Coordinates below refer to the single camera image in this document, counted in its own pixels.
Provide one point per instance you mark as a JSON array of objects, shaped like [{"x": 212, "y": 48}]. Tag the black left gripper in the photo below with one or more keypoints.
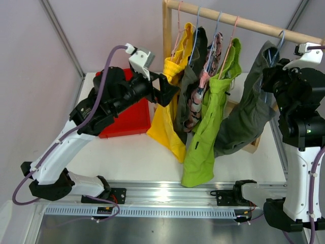
[{"x": 166, "y": 89}]

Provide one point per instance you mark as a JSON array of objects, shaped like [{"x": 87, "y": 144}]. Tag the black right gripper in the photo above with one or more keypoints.
[{"x": 272, "y": 73}]

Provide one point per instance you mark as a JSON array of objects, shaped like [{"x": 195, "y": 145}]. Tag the grey shorts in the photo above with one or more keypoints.
[{"x": 247, "y": 120}]

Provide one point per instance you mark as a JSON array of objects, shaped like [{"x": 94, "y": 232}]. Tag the blue hanger of grey shorts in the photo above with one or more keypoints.
[{"x": 272, "y": 60}]

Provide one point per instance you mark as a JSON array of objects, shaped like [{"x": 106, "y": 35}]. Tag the lime green shorts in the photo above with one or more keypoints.
[{"x": 199, "y": 161}]

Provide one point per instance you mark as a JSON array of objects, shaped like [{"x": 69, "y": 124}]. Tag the pink hanger of green shorts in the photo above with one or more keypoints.
[{"x": 228, "y": 47}]

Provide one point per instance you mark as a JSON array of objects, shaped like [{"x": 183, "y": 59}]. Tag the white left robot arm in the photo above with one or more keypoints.
[{"x": 50, "y": 178}]

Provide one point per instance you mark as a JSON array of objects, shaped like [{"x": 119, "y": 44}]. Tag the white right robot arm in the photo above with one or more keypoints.
[{"x": 302, "y": 129}]

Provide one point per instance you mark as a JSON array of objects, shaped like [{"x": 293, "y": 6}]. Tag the yellow shorts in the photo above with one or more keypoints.
[{"x": 162, "y": 128}]

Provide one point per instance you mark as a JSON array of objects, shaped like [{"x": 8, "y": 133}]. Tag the blue hanger of patterned shorts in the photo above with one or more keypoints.
[{"x": 213, "y": 45}]

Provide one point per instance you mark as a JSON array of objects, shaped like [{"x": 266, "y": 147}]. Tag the pink hanger of yellow shorts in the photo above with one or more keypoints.
[{"x": 179, "y": 28}]

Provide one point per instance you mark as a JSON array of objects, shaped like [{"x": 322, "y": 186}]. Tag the dark olive shorts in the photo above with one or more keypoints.
[{"x": 188, "y": 82}]

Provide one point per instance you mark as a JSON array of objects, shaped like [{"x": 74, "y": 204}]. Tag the pink patterned shorts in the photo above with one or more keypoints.
[{"x": 195, "y": 101}]

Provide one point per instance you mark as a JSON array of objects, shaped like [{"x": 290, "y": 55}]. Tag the blue hanger of olive shorts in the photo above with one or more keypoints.
[{"x": 195, "y": 37}]

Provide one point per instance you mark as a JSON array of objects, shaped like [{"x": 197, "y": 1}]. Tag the red plastic tray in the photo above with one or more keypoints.
[{"x": 132, "y": 119}]

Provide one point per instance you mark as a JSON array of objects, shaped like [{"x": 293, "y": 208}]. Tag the wooden clothes rack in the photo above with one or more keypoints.
[{"x": 255, "y": 27}]

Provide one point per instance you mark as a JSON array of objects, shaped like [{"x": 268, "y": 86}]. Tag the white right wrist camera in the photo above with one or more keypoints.
[{"x": 309, "y": 56}]

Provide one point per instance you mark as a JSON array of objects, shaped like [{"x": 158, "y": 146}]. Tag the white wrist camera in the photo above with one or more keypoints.
[
  {"x": 140, "y": 60},
  {"x": 309, "y": 56}
]

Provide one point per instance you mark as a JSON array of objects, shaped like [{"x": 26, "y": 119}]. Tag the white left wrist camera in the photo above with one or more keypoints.
[{"x": 140, "y": 60}]

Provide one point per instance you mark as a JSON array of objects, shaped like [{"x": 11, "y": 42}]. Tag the aluminium mounting rail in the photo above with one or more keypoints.
[{"x": 165, "y": 194}]

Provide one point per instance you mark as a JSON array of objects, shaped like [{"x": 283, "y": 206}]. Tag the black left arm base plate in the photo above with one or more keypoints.
[{"x": 117, "y": 195}]

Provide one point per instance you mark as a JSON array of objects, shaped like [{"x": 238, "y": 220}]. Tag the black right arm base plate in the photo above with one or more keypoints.
[{"x": 230, "y": 198}]

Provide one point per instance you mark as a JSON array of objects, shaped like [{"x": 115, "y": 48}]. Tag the grey slotted cable duct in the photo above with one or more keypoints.
[{"x": 210, "y": 213}]

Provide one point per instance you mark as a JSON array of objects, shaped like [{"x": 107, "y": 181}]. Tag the grey aluminium frame post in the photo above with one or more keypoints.
[{"x": 46, "y": 5}]

